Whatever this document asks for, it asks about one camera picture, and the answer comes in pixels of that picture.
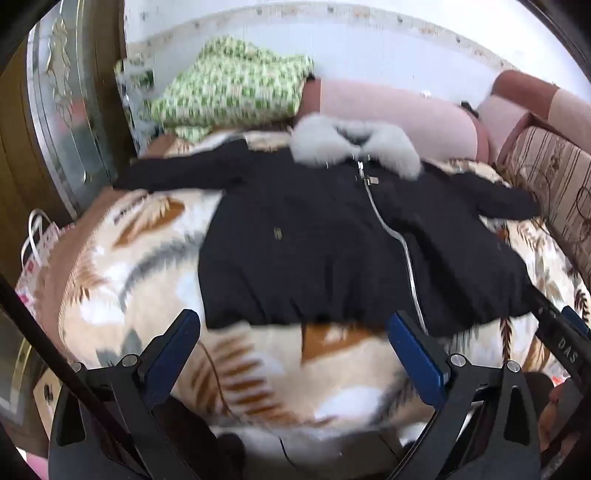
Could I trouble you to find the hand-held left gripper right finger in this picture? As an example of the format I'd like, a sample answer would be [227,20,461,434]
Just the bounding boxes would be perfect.
[388,311,542,480]

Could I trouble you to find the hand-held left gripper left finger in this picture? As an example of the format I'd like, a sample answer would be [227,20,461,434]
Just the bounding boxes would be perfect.
[48,309,202,480]

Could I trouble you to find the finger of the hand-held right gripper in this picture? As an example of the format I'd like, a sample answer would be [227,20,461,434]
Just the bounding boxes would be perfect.
[530,286,591,333]

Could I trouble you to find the black coat with fur collar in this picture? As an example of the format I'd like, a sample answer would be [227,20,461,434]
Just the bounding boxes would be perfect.
[113,115,543,337]

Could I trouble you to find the person's right hand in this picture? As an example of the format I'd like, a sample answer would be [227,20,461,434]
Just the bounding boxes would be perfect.
[538,383,591,462]

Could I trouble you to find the leaf print blanket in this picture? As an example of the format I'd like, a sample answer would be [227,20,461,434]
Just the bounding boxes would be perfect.
[46,129,591,444]

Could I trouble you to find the striped sofa cushion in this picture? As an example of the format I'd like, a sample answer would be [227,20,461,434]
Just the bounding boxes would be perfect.
[496,124,591,287]

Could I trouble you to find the white shopping bag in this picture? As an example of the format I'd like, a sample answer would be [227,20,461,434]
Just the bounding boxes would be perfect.
[14,208,63,324]

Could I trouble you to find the pink sofa armrest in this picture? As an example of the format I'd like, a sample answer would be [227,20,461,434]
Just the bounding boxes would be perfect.
[475,69,591,137]

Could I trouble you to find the clear plastic bag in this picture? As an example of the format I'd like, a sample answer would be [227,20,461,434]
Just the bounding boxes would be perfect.
[115,59,158,155]

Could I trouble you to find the pink sofa backrest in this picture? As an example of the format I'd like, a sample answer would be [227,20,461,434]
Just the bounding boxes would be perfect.
[300,78,492,164]

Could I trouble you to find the wooden cabinet with mirror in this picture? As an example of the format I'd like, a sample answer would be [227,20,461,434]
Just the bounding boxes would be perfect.
[0,0,136,287]

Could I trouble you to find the green patterned pillow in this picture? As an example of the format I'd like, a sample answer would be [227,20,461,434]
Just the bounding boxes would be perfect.
[150,37,315,141]

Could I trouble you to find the black cable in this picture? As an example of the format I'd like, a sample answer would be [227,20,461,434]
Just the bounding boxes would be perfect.
[0,272,185,480]

